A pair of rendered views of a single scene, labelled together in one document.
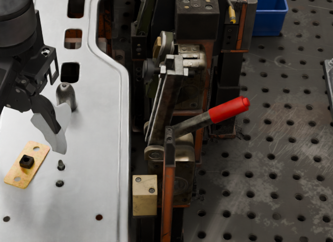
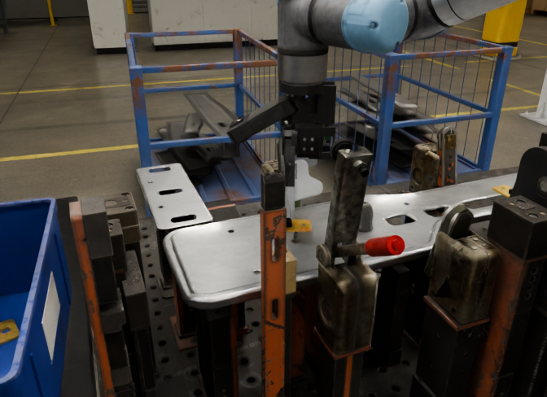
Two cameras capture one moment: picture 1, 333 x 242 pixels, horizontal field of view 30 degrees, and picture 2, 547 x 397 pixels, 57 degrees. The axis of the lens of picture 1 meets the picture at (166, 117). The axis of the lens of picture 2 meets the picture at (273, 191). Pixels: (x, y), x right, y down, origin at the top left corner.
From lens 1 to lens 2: 0.68 m
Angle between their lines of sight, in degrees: 60
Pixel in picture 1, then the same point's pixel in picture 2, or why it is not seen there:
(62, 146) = (288, 205)
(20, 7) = (295, 48)
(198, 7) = (521, 209)
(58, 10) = (462, 196)
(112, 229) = (248, 281)
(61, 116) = (307, 185)
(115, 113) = not seen: hidden behind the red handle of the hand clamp
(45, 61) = (316, 127)
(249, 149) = not seen: outside the picture
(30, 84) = (293, 133)
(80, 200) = not seen: hidden behind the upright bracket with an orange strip
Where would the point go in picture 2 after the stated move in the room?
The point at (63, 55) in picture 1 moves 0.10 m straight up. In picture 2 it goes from (414, 211) to (422, 160)
